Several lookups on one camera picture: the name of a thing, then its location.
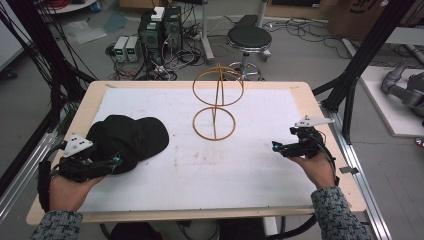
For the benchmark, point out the cardboard box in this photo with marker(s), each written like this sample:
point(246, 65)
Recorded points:
point(360, 16)

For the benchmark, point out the black round stool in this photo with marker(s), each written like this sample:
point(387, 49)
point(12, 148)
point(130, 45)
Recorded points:
point(249, 37)

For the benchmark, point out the white table mat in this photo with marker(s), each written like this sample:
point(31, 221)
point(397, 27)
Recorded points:
point(206, 173)

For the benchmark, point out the black frame post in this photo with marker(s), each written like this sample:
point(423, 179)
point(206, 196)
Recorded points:
point(43, 50)
point(366, 53)

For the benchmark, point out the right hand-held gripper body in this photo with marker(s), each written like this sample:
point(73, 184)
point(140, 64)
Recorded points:
point(308, 140)

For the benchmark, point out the white box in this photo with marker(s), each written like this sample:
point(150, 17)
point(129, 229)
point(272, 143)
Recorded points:
point(157, 14)

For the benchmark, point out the black cap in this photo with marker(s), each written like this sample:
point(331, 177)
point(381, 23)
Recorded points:
point(133, 140)

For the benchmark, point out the white floor board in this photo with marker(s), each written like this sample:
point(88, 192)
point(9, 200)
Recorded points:
point(383, 106)

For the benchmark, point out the grey bench power supply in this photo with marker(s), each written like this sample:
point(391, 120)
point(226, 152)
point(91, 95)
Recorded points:
point(120, 48)
point(132, 49)

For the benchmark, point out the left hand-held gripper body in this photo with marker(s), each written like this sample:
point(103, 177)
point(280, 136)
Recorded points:
point(76, 146)

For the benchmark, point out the person's right hand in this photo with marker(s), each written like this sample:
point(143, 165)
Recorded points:
point(316, 171)

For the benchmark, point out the clear plastic sheet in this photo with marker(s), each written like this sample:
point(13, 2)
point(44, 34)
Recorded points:
point(85, 31)

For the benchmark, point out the person's left hand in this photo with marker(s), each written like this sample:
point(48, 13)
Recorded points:
point(68, 193)

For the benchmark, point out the black computer tower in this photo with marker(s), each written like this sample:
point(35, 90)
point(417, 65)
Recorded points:
point(172, 30)
point(150, 36)

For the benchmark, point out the aluminium rail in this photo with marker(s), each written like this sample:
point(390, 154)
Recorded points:
point(363, 186)
point(23, 176)

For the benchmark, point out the white desk leg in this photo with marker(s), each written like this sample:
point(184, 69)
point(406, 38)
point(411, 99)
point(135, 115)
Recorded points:
point(206, 36)

